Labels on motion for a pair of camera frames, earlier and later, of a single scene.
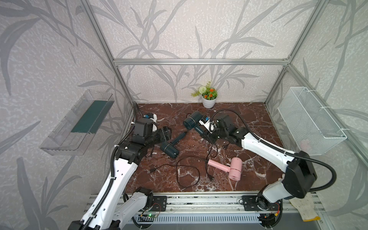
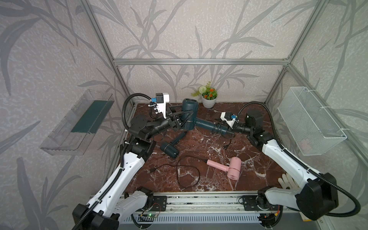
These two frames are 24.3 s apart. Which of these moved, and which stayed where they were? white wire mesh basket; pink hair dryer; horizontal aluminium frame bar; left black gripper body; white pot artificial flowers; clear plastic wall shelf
Moved: left black gripper body
Stayed: white wire mesh basket; horizontal aluminium frame bar; white pot artificial flowers; clear plastic wall shelf; pink hair dryer
